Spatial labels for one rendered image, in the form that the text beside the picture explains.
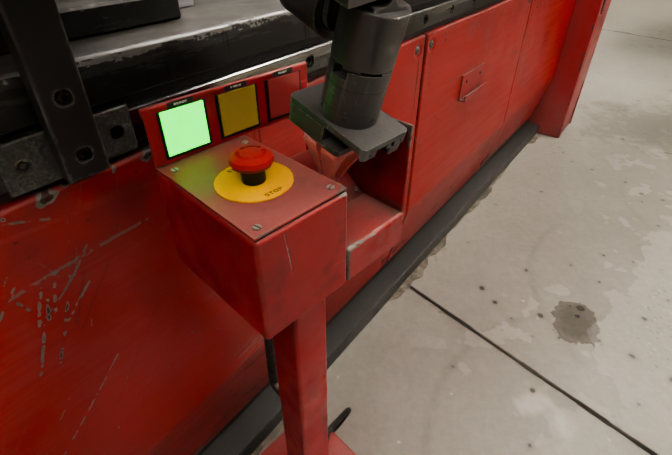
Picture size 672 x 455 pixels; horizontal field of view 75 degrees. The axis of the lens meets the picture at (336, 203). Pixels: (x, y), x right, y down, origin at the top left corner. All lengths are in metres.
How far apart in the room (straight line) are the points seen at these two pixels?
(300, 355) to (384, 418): 0.58
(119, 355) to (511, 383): 0.93
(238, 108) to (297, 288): 0.20
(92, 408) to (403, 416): 0.71
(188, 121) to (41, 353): 0.29
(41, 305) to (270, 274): 0.26
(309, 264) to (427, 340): 0.91
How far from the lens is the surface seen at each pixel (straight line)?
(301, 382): 0.64
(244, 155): 0.39
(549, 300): 1.50
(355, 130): 0.40
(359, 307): 1.27
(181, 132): 0.45
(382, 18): 0.36
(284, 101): 0.51
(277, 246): 0.36
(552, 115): 2.48
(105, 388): 0.66
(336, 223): 0.40
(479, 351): 1.29
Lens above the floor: 0.99
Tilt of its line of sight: 35 degrees down
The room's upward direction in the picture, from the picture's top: straight up
